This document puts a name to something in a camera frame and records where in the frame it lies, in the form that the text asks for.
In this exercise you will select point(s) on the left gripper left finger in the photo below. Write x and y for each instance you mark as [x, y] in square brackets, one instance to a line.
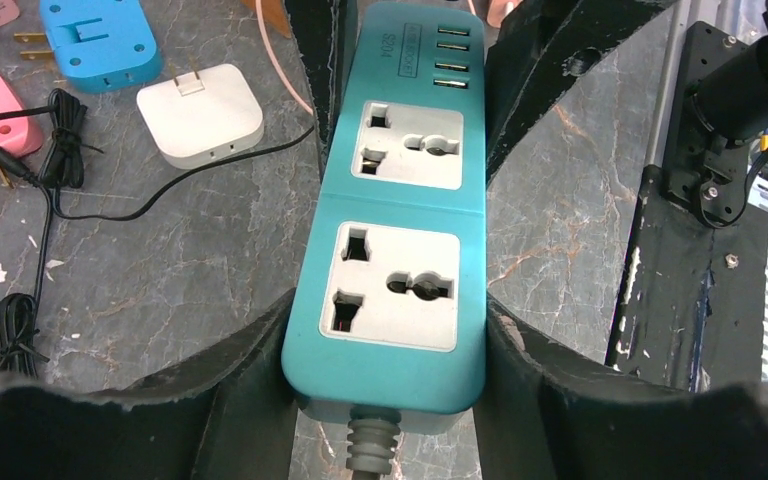
[226, 412]

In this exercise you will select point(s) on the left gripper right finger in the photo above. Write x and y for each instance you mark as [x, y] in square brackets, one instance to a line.
[548, 412]

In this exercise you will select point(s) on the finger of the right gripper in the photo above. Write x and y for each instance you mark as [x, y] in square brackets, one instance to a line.
[326, 34]
[541, 51]

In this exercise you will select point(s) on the white cube adapter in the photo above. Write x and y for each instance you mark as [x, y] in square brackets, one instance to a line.
[201, 117]

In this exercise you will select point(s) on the teal power strip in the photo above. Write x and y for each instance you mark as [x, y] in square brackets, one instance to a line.
[387, 328]

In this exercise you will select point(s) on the blue plug adapter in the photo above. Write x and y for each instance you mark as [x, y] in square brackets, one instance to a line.
[99, 46]

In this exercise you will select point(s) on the orange compartment tray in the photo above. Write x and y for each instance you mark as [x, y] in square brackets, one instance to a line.
[274, 16]

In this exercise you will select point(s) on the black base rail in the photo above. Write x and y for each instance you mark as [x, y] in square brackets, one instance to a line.
[692, 311]

